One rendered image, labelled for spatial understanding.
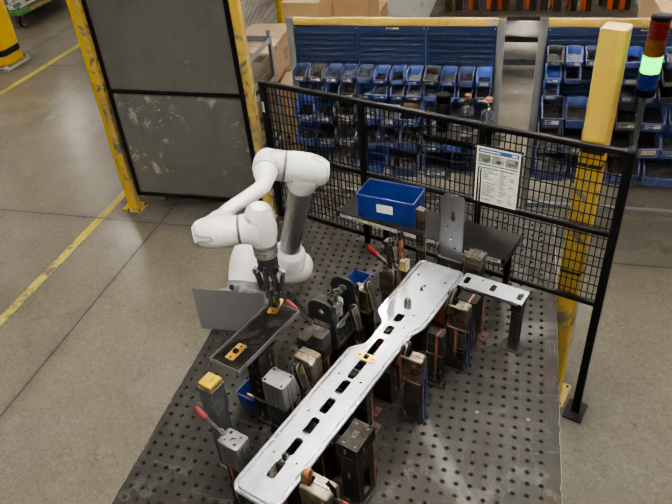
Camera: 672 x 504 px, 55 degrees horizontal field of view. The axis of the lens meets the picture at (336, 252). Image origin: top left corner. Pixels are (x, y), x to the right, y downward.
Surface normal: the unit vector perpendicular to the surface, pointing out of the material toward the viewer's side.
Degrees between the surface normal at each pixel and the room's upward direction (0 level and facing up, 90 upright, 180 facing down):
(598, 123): 90
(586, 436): 0
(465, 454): 0
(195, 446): 0
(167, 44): 91
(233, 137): 92
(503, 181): 90
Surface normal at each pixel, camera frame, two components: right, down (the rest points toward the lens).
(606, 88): -0.54, 0.55
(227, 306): -0.19, 0.59
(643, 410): -0.07, -0.81
